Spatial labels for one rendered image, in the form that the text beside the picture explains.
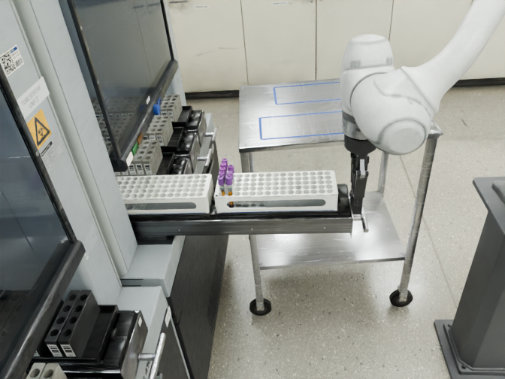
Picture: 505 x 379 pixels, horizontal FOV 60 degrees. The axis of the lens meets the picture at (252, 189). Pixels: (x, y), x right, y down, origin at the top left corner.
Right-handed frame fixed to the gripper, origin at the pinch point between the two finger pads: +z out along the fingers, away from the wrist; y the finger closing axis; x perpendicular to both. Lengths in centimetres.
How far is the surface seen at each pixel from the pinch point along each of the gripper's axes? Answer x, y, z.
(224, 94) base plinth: -70, -234, 77
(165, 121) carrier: -55, -32, -8
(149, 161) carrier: -54, -10, -8
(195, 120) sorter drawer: -48, -43, -2
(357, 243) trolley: 8, -39, 52
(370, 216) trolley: 16, -54, 52
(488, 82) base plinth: 130, -234, 78
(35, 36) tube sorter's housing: -56, 19, -51
